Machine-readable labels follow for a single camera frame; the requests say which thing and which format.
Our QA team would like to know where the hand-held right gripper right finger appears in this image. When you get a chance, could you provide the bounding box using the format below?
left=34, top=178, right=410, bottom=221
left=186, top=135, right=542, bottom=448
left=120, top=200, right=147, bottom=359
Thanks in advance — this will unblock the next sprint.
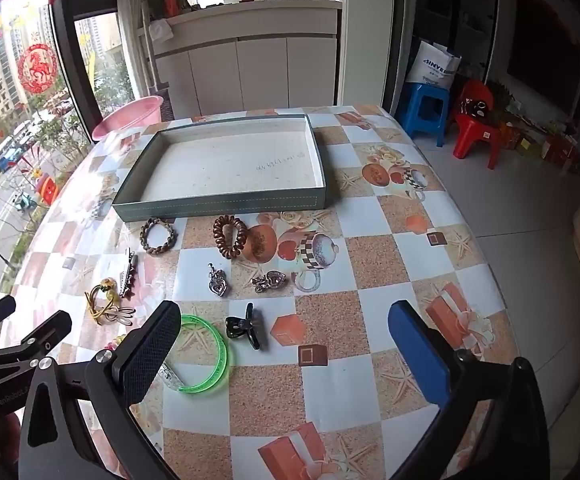
left=387, top=300, right=551, bottom=480

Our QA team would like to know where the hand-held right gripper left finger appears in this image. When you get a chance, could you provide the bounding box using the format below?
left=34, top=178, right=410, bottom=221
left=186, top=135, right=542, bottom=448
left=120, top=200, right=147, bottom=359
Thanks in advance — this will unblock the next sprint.
left=17, top=301, right=183, bottom=480

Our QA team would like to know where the green translucent bracelet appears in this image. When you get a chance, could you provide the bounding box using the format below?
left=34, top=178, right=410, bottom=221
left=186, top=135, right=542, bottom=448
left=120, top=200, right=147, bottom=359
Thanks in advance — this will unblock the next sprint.
left=159, top=314, right=236, bottom=395

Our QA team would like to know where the yellow flower hair tie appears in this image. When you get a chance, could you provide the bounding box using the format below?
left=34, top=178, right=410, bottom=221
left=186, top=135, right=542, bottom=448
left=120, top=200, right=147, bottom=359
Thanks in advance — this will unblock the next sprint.
left=84, top=277, right=121, bottom=326

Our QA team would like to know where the silver studded hair clip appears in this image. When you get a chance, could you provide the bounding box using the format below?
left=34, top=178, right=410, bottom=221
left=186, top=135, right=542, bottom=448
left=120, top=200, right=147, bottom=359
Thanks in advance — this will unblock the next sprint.
left=119, top=247, right=138, bottom=301

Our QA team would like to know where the black hair claw clip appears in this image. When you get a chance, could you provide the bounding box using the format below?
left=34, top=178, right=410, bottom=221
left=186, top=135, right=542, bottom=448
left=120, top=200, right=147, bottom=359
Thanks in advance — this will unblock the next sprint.
left=225, top=302, right=267, bottom=351

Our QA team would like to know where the silver heart brooch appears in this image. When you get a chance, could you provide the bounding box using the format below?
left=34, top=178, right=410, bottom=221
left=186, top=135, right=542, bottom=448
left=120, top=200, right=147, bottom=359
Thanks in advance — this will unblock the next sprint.
left=250, top=270, right=287, bottom=293

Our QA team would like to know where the grey-green shallow cardboard box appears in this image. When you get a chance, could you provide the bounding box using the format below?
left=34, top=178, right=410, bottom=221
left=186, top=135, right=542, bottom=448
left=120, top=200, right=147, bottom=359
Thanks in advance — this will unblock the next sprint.
left=111, top=114, right=340, bottom=222

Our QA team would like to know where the metal looped hairpin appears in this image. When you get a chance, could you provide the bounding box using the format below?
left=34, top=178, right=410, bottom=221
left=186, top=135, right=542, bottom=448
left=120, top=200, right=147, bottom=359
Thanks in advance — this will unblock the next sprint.
left=105, top=305, right=135, bottom=330

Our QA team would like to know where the checkered printed tablecloth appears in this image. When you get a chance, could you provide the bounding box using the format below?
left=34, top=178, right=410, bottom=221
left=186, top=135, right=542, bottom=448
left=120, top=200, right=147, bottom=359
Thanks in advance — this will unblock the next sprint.
left=0, top=105, right=521, bottom=480

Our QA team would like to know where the silver heart pendant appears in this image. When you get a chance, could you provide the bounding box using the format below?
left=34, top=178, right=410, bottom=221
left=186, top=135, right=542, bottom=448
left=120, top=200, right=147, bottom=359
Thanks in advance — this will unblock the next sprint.
left=207, top=262, right=228, bottom=297

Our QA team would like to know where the red plastic chair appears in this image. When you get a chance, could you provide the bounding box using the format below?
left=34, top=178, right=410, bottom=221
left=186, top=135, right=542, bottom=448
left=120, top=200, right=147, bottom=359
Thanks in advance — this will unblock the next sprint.
left=452, top=79, right=503, bottom=170

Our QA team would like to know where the pink plastic basin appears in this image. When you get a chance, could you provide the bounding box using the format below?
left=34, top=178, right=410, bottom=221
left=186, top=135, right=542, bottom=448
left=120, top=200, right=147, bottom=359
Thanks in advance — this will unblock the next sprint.
left=91, top=95, right=165, bottom=142

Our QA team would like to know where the blue plastic stool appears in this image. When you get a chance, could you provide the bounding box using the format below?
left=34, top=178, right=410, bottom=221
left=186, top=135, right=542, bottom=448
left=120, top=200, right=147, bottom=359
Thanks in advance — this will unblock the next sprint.
left=401, top=82, right=451, bottom=148

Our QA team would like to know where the pile of colourful boxes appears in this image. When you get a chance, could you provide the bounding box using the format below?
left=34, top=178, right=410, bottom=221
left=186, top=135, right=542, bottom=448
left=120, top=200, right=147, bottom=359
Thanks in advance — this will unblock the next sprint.
left=500, top=110, right=580, bottom=176

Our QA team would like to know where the red paper-cut window decoration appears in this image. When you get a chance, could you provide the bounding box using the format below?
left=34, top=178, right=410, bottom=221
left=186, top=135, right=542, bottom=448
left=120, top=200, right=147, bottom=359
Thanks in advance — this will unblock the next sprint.
left=17, top=44, right=60, bottom=95

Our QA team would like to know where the black bag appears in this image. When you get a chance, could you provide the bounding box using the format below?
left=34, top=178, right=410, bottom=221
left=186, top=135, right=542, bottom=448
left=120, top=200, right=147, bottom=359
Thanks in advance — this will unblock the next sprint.
left=462, top=95, right=493, bottom=121

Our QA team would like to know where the white shopping bag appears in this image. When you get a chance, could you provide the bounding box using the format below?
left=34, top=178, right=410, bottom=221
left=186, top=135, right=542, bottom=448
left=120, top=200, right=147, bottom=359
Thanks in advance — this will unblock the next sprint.
left=405, top=40, right=462, bottom=90

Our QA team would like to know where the metal pole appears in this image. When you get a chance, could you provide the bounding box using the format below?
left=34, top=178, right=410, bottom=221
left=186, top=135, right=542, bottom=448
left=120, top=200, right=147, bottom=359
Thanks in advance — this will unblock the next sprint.
left=137, top=0, right=158, bottom=96

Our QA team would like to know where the white cabinet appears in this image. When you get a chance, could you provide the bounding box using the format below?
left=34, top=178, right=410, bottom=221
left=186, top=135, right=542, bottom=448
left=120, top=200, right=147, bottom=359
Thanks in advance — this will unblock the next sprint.
left=150, top=0, right=343, bottom=121

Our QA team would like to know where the brown beaded bracelet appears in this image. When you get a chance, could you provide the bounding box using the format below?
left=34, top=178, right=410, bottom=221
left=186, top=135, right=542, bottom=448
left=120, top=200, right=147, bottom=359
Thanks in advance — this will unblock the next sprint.
left=140, top=217, right=177, bottom=256

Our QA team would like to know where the brown spiral hair tie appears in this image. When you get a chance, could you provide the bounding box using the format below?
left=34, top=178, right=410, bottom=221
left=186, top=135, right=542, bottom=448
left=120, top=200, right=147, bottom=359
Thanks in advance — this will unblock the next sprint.
left=213, top=215, right=249, bottom=261

